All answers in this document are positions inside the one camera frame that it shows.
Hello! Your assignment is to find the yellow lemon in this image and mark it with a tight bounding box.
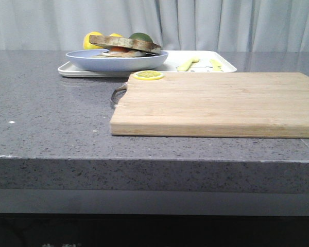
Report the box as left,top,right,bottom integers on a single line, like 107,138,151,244
83,31,103,49
109,33,123,38

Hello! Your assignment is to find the left yellow lemon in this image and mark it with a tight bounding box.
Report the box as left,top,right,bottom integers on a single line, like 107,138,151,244
83,31,103,49

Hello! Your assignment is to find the bread slice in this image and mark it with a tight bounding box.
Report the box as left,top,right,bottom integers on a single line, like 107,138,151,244
91,52,135,58
89,35,161,54

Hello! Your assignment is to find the right yellow lemon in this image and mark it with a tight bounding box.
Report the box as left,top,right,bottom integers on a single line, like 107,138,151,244
109,33,123,38

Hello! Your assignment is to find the grey curtain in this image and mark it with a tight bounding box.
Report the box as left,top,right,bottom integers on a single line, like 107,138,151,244
0,1,309,52

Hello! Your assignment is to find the light blue round plate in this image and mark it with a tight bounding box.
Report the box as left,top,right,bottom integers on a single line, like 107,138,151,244
66,49,168,72

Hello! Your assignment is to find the green lime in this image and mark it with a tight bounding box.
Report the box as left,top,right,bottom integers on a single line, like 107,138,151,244
129,32,153,43

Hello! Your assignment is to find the lemon slice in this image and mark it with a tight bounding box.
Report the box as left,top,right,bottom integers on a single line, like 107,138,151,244
133,70,164,80

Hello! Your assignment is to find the wooden cutting board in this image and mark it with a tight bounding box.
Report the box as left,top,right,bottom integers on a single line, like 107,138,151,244
110,72,309,138

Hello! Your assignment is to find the fried egg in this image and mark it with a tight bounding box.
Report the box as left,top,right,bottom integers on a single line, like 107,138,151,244
101,46,146,57

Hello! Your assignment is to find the yellow plastic knife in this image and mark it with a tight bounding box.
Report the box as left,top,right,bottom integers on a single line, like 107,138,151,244
210,59,222,72

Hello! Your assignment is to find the metal cutting board handle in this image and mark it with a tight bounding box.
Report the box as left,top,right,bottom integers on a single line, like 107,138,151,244
110,83,127,109

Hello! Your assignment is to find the white rectangular tray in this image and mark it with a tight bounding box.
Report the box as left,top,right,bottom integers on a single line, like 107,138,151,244
58,50,237,78

